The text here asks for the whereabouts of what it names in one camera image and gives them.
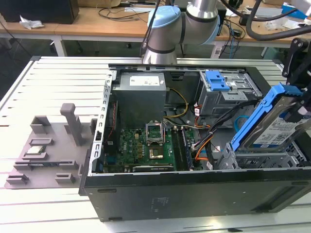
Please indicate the black graphics card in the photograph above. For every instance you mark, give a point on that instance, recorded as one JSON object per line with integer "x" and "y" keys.
{"x": 153, "y": 169}

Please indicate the wooden desk with white frame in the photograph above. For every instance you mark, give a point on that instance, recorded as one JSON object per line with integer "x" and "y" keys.
{"x": 85, "y": 29}

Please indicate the CPU socket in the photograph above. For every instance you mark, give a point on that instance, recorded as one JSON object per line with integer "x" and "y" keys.
{"x": 156, "y": 153}

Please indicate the dark RAM stick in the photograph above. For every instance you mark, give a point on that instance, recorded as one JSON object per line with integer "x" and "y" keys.
{"x": 48, "y": 165}

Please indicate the clear plastic bag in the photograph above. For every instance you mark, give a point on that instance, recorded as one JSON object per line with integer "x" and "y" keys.
{"x": 274, "y": 25}

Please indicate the small black computer tower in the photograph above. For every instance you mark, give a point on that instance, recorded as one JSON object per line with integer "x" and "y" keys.
{"x": 223, "y": 24}

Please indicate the metal disk bay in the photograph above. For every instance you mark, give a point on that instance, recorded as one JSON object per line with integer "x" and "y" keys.
{"x": 262, "y": 161}

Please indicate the grey parts rack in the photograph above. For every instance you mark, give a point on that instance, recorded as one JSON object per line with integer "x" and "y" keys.
{"x": 60, "y": 155}

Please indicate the black open PC case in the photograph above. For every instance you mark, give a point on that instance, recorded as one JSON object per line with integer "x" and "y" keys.
{"x": 194, "y": 199}

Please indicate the grey power supply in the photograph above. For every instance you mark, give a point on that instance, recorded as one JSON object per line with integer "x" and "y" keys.
{"x": 138, "y": 102}

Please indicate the black RAM slot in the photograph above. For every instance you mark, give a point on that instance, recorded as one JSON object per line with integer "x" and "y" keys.
{"x": 177, "y": 149}
{"x": 184, "y": 149}
{"x": 180, "y": 149}
{"x": 187, "y": 149}

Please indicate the silver CPU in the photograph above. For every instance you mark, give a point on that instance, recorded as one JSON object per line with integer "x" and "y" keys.
{"x": 35, "y": 151}

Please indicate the metal locking lever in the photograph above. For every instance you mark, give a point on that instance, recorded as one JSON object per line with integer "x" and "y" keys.
{"x": 166, "y": 125}

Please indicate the grey flat box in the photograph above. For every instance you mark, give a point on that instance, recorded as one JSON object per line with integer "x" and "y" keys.
{"x": 269, "y": 10}

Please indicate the white power strip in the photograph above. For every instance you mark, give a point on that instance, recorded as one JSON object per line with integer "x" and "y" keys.
{"x": 216, "y": 52}

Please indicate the wide black equipment case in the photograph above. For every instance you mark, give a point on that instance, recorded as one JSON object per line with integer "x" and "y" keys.
{"x": 36, "y": 9}

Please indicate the small black cube box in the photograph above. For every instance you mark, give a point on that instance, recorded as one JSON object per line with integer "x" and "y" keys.
{"x": 243, "y": 21}

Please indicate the crumpled white paper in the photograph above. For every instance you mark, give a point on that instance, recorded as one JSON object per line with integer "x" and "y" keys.
{"x": 30, "y": 24}

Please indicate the blue cardboard box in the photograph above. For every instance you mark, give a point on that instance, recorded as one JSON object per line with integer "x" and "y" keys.
{"x": 301, "y": 12}

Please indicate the grey metal drive cage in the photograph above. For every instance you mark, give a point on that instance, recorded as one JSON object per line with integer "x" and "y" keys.
{"x": 218, "y": 104}

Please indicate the blue plastic drive latch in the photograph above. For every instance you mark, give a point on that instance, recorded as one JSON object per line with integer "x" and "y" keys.
{"x": 216, "y": 83}

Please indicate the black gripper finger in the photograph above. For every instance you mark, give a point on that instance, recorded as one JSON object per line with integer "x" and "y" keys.
{"x": 292, "y": 60}
{"x": 291, "y": 117}

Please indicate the green motherboard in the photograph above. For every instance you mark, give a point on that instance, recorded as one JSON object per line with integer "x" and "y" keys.
{"x": 131, "y": 145}

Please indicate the hard disk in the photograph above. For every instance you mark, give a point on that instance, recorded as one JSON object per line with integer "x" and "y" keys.
{"x": 267, "y": 131}

